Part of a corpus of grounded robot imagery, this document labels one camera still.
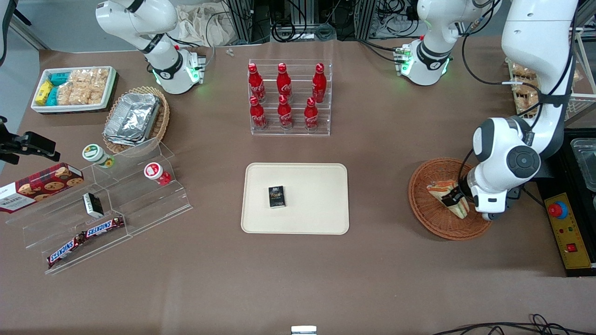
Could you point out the triangular sandwich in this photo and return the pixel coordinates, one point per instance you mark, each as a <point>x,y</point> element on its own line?
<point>454,195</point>

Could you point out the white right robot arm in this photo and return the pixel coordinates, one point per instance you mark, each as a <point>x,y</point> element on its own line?
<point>139,18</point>

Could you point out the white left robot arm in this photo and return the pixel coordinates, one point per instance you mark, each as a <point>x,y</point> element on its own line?
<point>535,42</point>

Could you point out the round brown wicker basket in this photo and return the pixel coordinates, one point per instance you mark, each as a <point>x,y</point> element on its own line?
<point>430,218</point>

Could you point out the light oval wicker basket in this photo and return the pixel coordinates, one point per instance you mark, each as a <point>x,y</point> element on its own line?
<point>160,123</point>

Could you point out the beige rectangular tray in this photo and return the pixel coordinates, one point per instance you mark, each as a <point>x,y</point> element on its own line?
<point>314,204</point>

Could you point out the red tartan cookie box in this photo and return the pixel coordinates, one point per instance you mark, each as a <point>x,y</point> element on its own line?
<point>39,186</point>

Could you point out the teal snack packet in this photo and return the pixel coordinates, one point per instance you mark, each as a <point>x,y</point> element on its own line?
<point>59,78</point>
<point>52,97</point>

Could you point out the yellow snack packet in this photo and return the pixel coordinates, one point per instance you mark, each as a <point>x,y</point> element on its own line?
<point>43,92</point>

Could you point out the green lidded yogurt cup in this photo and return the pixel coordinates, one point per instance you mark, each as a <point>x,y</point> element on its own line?
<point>96,154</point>

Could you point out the clear rice cracker bag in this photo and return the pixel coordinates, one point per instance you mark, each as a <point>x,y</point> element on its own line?
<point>88,77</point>
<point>74,94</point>

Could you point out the red emergency stop button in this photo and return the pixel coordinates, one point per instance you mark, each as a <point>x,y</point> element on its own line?
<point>557,210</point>

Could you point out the black metal appliance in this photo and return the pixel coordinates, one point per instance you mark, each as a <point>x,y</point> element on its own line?
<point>558,186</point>

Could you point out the small black white box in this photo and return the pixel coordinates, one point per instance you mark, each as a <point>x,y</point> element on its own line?
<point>93,205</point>

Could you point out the white rectangular snack bin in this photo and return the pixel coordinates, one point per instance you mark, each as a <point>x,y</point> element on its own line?
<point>109,88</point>

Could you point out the yellow control panel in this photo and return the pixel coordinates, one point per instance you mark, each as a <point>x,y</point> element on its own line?
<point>570,237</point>

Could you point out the stack of foil trays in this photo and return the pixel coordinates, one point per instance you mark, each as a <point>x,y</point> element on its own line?
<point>132,118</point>

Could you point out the bagged fried snack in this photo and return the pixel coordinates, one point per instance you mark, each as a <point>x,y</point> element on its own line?
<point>525,86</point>
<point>528,103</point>
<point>522,70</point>

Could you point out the snickers chocolate bar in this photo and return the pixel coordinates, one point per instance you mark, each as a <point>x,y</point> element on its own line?
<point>103,227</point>
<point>65,250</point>

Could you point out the clear plastic container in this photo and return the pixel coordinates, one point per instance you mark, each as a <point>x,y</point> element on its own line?
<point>587,163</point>

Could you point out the clear acrylic step shelf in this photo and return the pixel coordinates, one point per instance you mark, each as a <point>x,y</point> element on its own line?
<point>139,204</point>

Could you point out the red lidded yogurt cup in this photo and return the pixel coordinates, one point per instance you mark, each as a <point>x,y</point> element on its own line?
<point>155,172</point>

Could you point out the red cola bottle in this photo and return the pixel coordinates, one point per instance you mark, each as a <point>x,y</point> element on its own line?
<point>284,83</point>
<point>256,84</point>
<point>311,116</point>
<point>319,84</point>
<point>258,115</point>
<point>285,114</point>

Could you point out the clear acrylic bottle rack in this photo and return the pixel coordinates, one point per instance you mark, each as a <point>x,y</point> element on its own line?
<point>298,118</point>

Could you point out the small black box gold print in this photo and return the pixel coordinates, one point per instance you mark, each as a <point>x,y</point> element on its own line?
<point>277,197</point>

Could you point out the beige cloth bag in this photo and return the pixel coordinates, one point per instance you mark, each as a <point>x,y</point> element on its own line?
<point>198,25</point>

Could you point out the small silver white device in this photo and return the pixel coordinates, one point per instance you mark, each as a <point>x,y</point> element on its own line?
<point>303,330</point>

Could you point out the small clear plastic piece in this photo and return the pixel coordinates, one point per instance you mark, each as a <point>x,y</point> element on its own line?
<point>229,52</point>

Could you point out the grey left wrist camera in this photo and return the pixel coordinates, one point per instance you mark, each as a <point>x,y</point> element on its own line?
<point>500,211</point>

